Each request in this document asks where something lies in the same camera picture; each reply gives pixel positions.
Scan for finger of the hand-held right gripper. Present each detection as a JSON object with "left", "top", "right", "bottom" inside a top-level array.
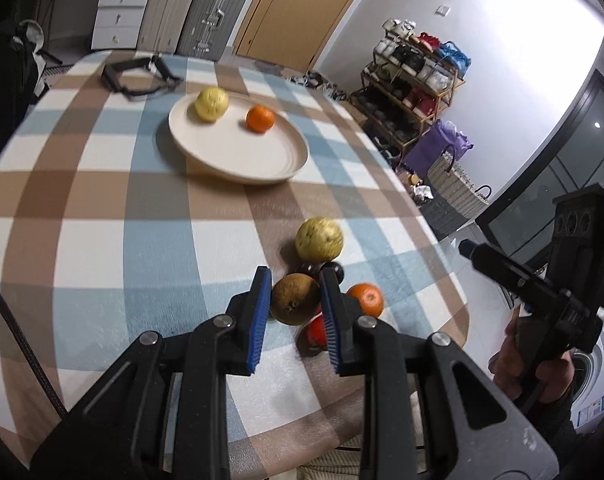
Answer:
[{"left": 458, "top": 240, "right": 574, "bottom": 312}]

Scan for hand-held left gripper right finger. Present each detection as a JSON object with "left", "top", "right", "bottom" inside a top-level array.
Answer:
[{"left": 319, "top": 266, "right": 560, "bottom": 480}]

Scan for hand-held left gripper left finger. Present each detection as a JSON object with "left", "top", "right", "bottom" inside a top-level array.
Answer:
[{"left": 29, "top": 266, "right": 273, "bottom": 480}]

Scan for red tomato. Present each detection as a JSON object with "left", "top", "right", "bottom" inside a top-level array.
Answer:
[{"left": 304, "top": 312, "right": 329, "bottom": 350}]

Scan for brown kiwi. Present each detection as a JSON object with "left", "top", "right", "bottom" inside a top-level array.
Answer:
[{"left": 270, "top": 273, "right": 321, "bottom": 326}]

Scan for orange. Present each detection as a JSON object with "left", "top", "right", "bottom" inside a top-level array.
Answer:
[
  {"left": 246, "top": 104, "right": 276, "bottom": 134},
  {"left": 346, "top": 283, "right": 385, "bottom": 319}
]

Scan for yellow guava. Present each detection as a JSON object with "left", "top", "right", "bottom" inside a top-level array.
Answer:
[
  {"left": 195, "top": 86, "right": 231, "bottom": 124},
  {"left": 295, "top": 216, "right": 344, "bottom": 262}
]

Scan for cream round plate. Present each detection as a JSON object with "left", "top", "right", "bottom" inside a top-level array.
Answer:
[{"left": 168, "top": 91, "right": 310, "bottom": 184}]

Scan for person's right forearm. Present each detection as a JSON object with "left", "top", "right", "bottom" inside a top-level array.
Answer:
[{"left": 524, "top": 392, "right": 585, "bottom": 466}]

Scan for person's right hand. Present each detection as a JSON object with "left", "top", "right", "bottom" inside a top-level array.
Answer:
[{"left": 488, "top": 305, "right": 575, "bottom": 407}]

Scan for dark glass door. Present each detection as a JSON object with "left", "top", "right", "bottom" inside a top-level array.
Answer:
[{"left": 474, "top": 70, "right": 604, "bottom": 271}]

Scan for woven basket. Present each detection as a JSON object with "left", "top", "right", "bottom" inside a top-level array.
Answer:
[{"left": 427, "top": 147, "right": 493, "bottom": 211}]

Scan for white washing machine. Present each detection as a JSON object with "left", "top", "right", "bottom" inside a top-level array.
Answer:
[{"left": 571, "top": 350, "right": 604, "bottom": 431}]

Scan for beige trousers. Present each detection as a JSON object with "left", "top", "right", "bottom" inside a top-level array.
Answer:
[{"left": 297, "top": 447, "right": 373, "bottom": 480}]

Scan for purple bag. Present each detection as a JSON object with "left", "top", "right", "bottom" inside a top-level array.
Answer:
[{"left": 404, "top": 120, "right": 475, "bottom": 176}]

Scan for shoe rack with shoes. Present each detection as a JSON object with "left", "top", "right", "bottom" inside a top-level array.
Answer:
[{"left": 352, "top": 17, "right": 468, "bottom": 161}]

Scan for shoes on floor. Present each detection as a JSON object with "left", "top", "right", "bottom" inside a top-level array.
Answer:
[{"left": 289, "top": 72, "right": 350, "bottom": 101}]

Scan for silver suitcase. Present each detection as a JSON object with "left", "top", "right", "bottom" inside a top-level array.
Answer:
[{"left": 177, "top": 0, "right": 253, "bottom": 61}]

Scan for wooden door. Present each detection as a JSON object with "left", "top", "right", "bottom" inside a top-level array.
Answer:
[{"left": 232, "top": 0, "right": 383, "bottom": 68}]

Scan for beige suitcase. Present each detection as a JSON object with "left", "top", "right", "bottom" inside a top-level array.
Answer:
[{"left": 138, "top": 0, "right": 205, "bottom": 53}]

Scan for white drawer cabinet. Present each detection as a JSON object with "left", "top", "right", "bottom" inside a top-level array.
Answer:
[{"left": 90, "top": 0, "right": 153, "bottom": 51}]

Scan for black jacket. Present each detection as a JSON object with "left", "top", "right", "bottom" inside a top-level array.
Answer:
[{"left": 0, "top": 10, "right": 55, "bottom": 106}]

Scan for black braided cable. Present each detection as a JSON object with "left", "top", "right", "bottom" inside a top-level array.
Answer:
[{"left": 0, "top": 267, "right": 68, "bottom": 418}]

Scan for black plastic frame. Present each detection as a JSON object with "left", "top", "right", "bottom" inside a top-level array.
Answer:
[{"left": 102, "top": 55, "right": 183, "bottom": 101}]

